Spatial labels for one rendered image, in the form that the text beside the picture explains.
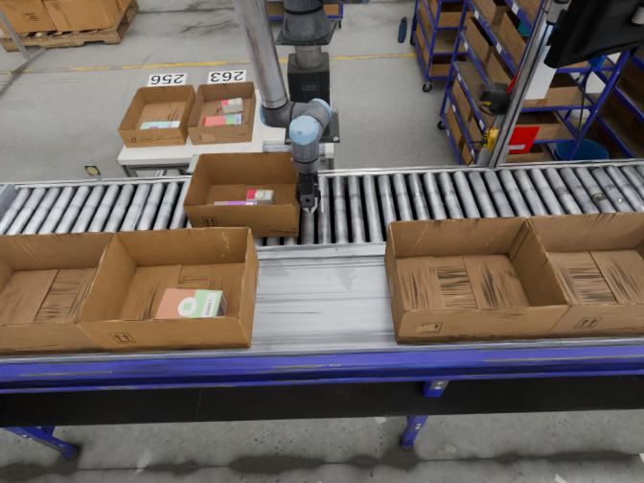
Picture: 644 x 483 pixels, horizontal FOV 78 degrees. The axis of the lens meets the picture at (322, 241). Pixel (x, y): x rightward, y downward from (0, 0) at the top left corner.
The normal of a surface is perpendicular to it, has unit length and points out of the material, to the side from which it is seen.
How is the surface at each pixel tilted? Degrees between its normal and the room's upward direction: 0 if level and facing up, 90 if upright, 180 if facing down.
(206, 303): 0
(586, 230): 90
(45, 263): 89
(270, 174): 89
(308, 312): 0
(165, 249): 89
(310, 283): 0
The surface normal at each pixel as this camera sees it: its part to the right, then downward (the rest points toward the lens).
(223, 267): -0.02, -0.64
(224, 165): -0.01, 0.76
